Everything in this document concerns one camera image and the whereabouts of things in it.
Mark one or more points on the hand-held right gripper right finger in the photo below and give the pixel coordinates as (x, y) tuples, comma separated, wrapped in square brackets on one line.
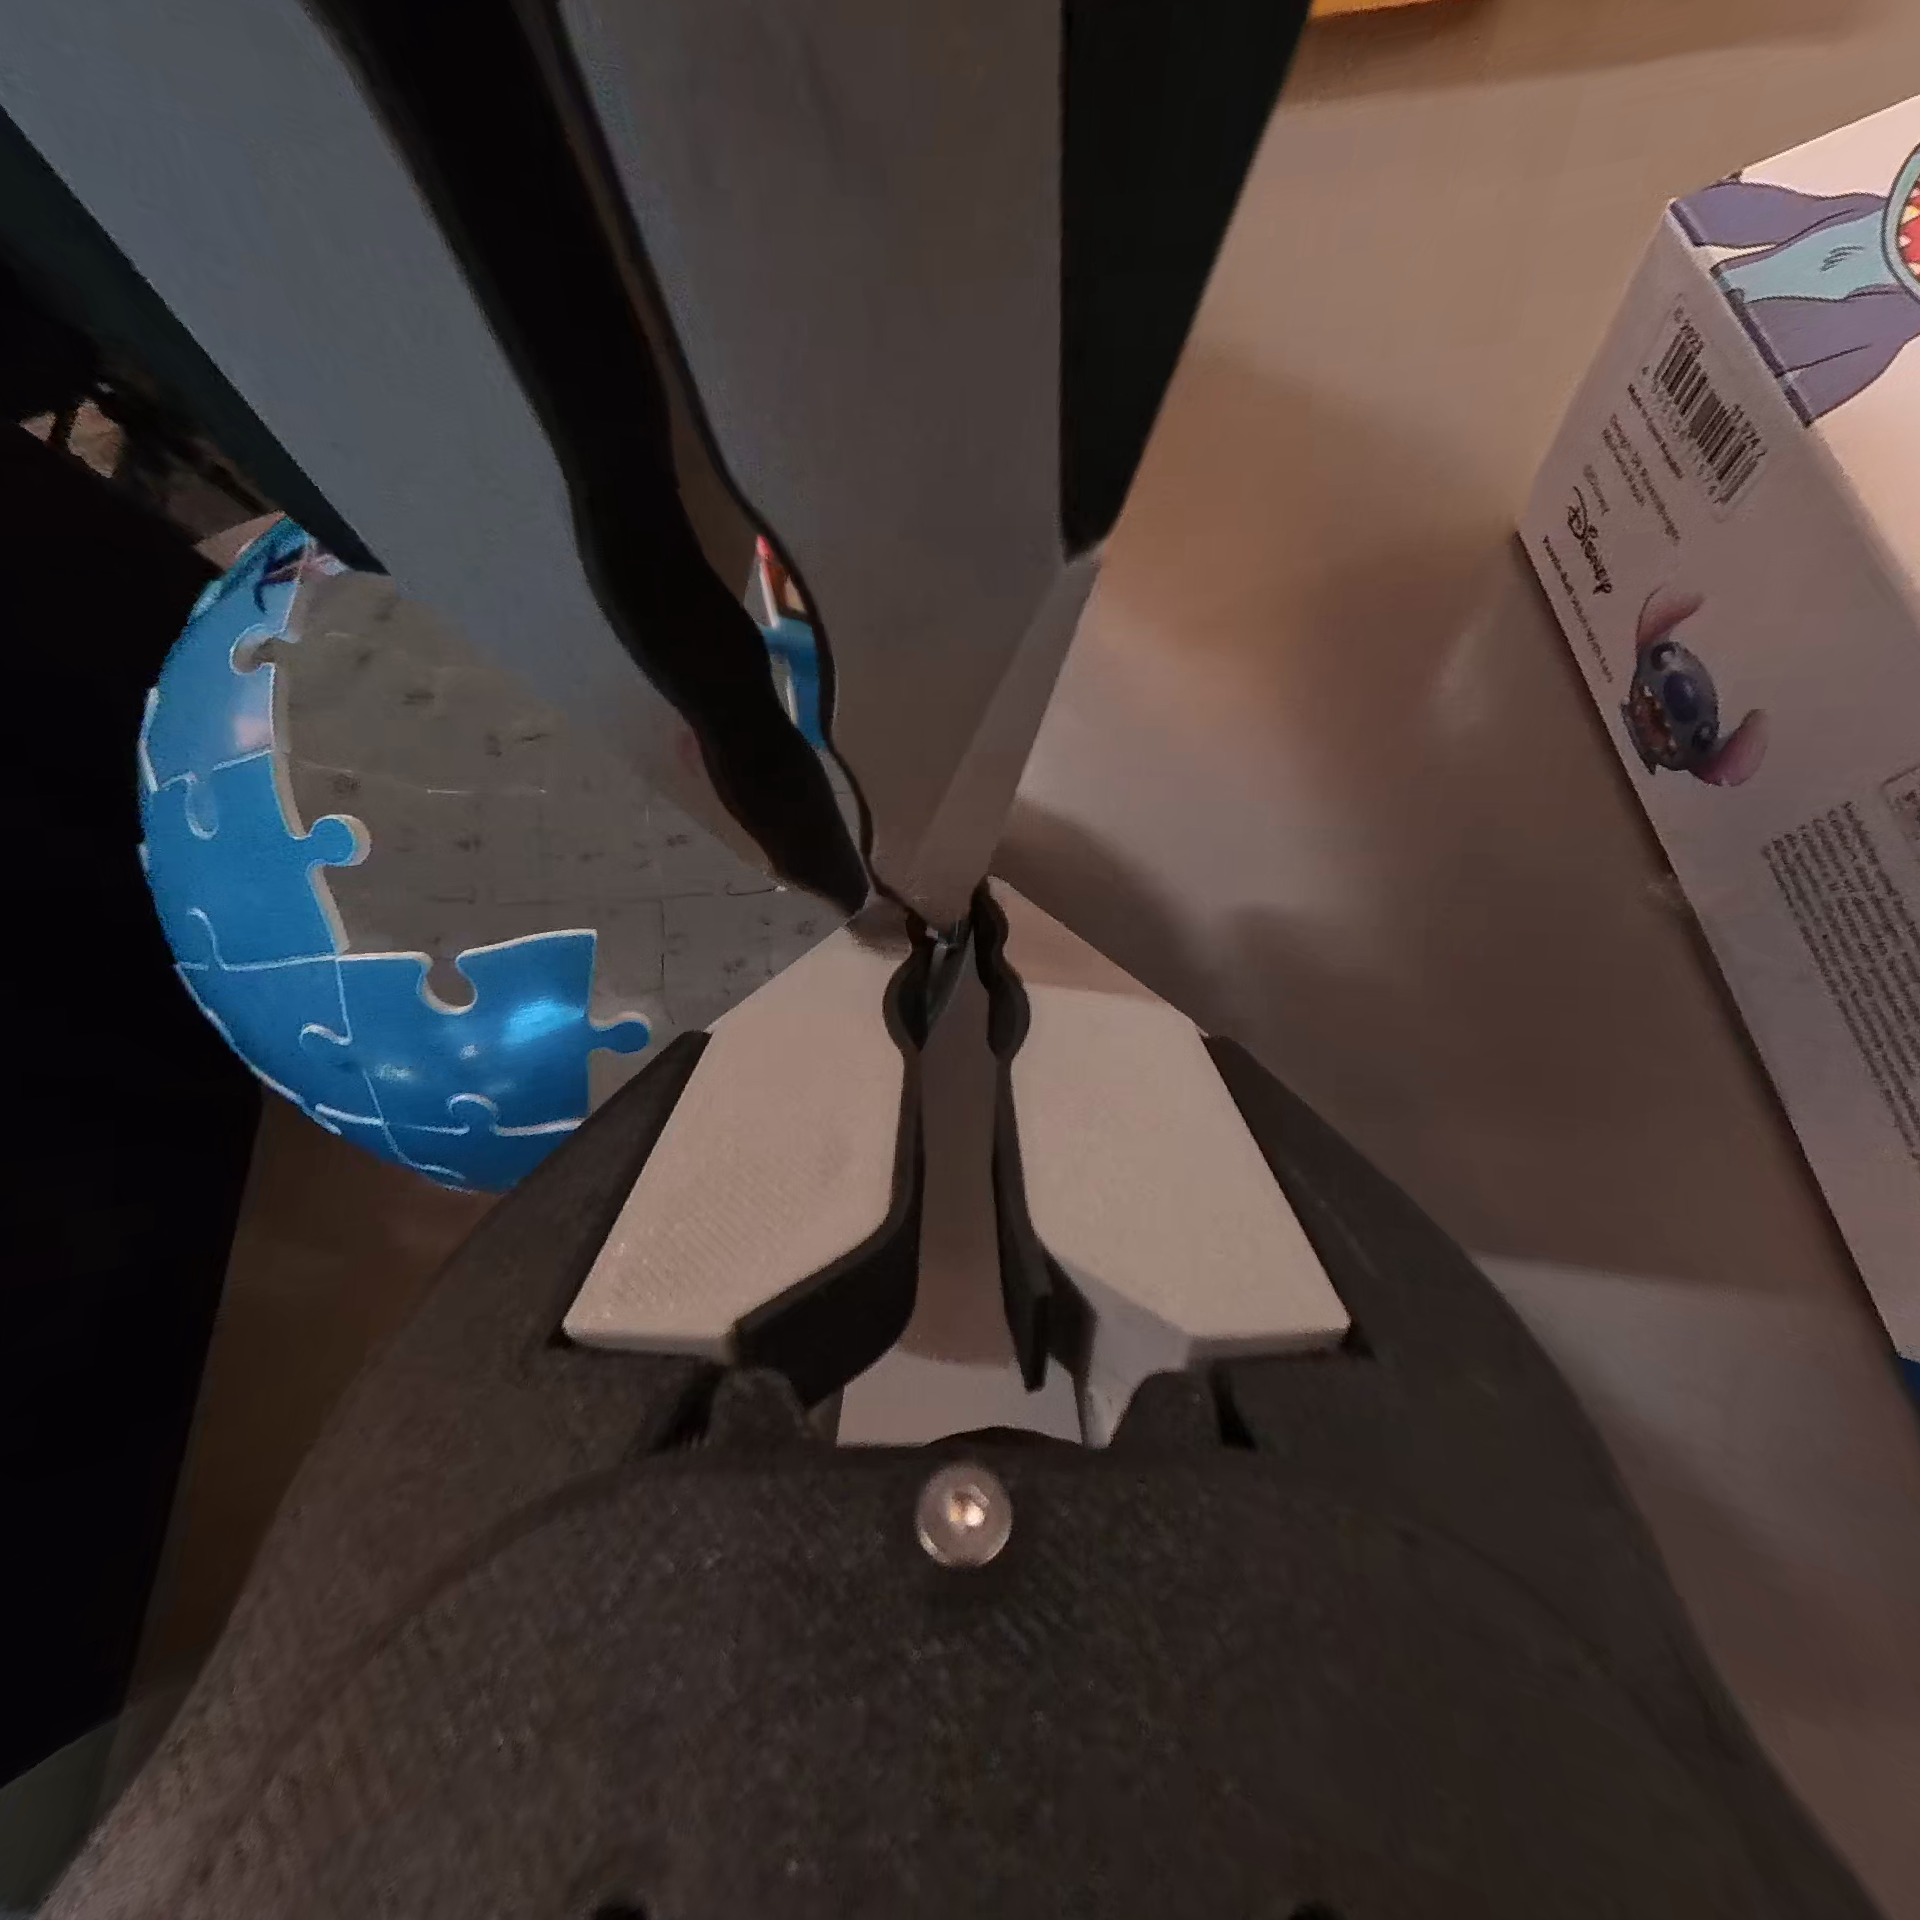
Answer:
[(1186, 1188)]

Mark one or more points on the blue puzzle ball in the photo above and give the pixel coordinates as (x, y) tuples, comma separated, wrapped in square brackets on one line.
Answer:
[(257, 900)]

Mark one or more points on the red and blue puzzle piece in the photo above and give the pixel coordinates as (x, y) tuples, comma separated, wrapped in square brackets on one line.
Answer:
[(795, 673)]

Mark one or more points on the cartoon printed puzzle box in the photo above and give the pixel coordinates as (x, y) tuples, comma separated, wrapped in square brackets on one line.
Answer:
[(1726, 900)]

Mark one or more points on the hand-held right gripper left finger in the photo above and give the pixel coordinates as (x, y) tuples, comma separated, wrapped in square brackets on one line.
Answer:
[(749, 1188)]

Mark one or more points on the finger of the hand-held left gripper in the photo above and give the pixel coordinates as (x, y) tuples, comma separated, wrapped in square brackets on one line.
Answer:
[(303, 268), (901, 378)]

